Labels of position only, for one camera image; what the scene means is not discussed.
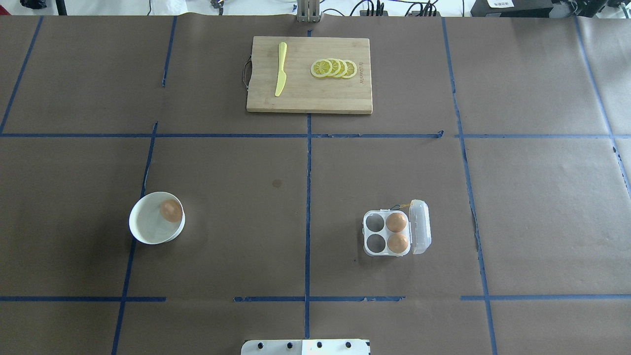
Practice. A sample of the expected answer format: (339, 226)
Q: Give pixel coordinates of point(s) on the white bowl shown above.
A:
(147, 225)

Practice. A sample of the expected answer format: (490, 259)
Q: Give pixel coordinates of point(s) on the brown egg from bowl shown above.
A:
(171, 210)

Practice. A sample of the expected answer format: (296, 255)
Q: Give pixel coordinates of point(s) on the clear plastic egg box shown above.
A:
(375, 233)

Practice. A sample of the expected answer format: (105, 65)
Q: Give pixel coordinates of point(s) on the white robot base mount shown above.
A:
(307, 347)

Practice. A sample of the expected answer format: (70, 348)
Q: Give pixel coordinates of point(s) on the brown egg upper slot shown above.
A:
(396, 222)

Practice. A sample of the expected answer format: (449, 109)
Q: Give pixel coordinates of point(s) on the lemon slice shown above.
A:
(351, 69)
(321, 68)
(334, 66)
(342, 68)

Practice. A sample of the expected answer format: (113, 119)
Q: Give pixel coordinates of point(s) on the front lemon slice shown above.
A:
(321, 68)

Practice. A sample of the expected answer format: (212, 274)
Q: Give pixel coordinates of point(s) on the wooden cutting board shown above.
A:
(303, 93)

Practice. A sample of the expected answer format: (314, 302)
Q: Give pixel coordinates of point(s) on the black box background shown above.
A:
(524, 8)

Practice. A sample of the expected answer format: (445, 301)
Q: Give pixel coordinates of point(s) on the back lemon slice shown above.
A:
(351, 69)

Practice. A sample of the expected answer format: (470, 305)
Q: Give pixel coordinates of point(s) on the grey metal camera stand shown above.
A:
(308, 11)

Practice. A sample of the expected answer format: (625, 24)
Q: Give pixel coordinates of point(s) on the yellow plastic knife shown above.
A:
(281, 76)

